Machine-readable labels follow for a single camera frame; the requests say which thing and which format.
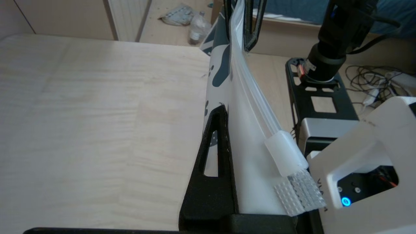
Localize white black robot base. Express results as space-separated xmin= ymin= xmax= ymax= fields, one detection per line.
xmin=285 ymin=58 xmax=359 ymax=153

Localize tangled thin cables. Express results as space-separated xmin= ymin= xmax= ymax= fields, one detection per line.
xmin=344 ymin=65 xmax=416 ymax=108

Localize white power strip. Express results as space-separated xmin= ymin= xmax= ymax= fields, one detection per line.
xmin=362 ymin=71 xmax=416 ymax=106

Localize clear plastic bottle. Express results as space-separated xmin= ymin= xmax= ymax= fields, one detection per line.
xmin=188 ymin=11 xmax=212 ymax=45

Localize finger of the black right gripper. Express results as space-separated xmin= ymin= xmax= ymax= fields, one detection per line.
xmin=242 ymin=0 xmax=268 ymax=52
xmin=223 ymin=0 xmax=235 ymax=20

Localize light wooden shelf unit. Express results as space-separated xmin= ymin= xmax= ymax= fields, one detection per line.
xmin=0 ymin=34 xmax=212 ymax=232

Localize blue bed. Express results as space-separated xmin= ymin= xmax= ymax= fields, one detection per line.
xmin=253 ymin=0 xmax=416 ymax=52

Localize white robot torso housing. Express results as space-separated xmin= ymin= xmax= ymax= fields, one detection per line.
xmin=307 ymin=96 xmax=416 ymax=234

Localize white leaf-print pouch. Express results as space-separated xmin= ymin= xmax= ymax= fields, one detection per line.
xmin=200 ymin=0 xmax=327 ymax=217

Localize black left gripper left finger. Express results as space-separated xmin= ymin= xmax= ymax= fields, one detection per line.
xmin=179 ymin=104 xmax=240 ymax=229

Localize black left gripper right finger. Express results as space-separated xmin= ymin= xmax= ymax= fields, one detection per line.
xmin=233 ymin=213 xmax=298 ymax=233

